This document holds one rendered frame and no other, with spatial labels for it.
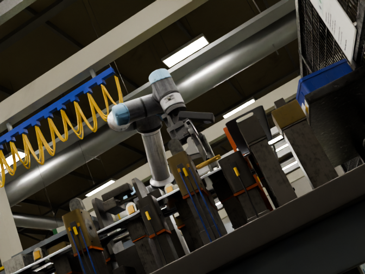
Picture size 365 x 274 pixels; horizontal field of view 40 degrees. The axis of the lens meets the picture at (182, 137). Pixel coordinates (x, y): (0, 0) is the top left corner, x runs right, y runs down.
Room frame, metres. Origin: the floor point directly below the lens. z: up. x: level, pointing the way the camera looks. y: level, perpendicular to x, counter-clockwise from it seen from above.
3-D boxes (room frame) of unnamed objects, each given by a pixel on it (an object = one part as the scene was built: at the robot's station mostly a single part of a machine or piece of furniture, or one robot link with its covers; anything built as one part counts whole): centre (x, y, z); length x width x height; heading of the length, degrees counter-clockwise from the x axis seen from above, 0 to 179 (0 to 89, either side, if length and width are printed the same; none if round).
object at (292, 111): (1.39, -0.30, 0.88); 0.08 x 0.08 x 0.36; 84
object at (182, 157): (1.33, 0.04, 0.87); 0.12 x 0.07 x 0.35; 174
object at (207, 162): (1.54, -0.04, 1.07); 0.08 x 0.04 x 0.01; 84
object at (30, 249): (1.95, 0.62, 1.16); 0.37 x 0.14 x 0.02; 84
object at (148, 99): (1.64, 0.03, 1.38); 0.11 x 0.11 x 0.08; 15
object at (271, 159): (1.15, -0.16, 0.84); 0.05 x 0.05 x 0.29; 84
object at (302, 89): (1.62, -0.49, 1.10); 0.30 x 0.17 x 0.13; 1
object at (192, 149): (1.53, -0.01, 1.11); 0.06 x 0.03 x 0.09; 84
